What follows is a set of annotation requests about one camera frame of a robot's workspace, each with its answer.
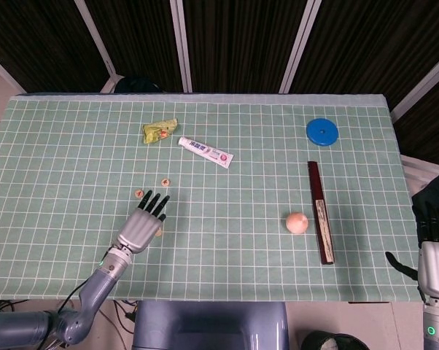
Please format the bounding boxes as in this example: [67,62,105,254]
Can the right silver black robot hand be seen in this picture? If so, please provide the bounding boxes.
[385,202,439,303]

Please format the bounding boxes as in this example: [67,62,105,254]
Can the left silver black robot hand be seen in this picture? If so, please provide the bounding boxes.
[116,188,171,255]

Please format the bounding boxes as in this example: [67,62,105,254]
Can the green crumpled snack packet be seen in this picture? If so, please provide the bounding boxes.
[142,117,180,146]

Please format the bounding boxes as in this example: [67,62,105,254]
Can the green checked tablecloth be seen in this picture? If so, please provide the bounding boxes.
[0,93,419,303]

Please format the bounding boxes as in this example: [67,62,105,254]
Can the white toothpaste tube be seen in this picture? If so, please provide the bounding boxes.
[178,136,235,169]

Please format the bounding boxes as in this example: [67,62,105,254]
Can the blue-grey robot torso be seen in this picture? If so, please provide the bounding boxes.
[131,300,290,350]

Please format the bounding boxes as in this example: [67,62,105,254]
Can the black waste bin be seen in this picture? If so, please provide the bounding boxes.
[300,330,370,350]

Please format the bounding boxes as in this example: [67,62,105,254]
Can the black chair back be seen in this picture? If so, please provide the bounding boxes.
[115,75,162,94]

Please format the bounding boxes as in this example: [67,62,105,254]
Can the peach-coloured wooden ball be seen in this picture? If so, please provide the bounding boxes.
[285,211,310,235]

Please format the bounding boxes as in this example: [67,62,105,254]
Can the dark brown long box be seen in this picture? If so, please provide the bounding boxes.
[307,160,336,265]

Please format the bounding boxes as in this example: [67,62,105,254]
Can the blue plastic disc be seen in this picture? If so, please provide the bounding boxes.
[306,118,339,147]

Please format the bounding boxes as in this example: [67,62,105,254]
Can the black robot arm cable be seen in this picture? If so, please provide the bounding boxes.
[58,286,85,314]

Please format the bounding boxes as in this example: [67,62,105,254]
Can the white metal frame stand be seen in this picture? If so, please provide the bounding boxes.
[400,155,439,193]

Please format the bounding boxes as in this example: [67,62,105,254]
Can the white partition post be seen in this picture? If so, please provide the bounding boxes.
[169,0,193,93]
[279,0,322,93]
[73,0,120,93]
[0,49,26,95]
[389,47,439,123]

